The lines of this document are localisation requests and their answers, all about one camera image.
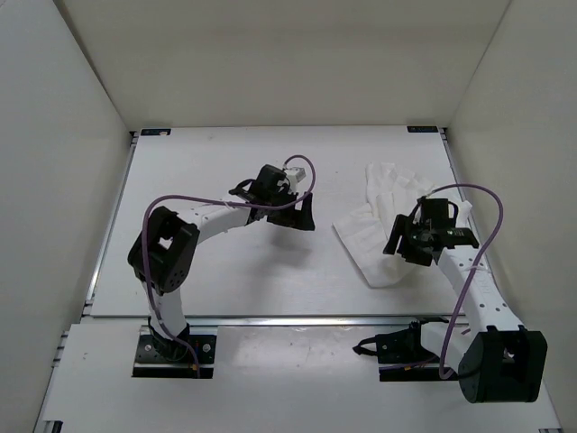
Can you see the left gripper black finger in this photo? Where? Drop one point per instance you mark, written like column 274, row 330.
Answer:
column 281, row 218
column 304, row 220

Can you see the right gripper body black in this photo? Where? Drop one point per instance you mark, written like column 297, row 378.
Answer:
column 412, row 243

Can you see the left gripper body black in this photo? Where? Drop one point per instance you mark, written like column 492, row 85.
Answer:
column 284, row 197

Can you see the white pleated skirt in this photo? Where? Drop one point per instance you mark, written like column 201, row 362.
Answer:
column 391, row 189

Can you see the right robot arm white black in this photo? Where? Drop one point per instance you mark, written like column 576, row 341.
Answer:
column 495, row 358

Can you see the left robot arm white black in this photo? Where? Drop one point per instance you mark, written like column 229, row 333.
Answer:
column 162, row 254

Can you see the right blue corner label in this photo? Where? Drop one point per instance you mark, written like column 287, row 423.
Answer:
column 422, row 129

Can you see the blue corner label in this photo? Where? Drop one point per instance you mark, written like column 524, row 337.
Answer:
column 422, row 129
column 155, row 132

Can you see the left blue corner label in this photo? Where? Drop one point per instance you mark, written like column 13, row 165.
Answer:
column 155, row 132

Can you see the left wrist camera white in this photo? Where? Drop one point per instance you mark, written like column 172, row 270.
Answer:
column 294, row 174

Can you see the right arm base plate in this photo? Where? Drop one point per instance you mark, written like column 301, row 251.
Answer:
column 400, row 356

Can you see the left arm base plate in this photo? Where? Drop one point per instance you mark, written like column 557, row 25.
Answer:
column 153, row 360

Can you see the aluminium table front rail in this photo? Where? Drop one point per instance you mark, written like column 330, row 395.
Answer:
column 304, row 321

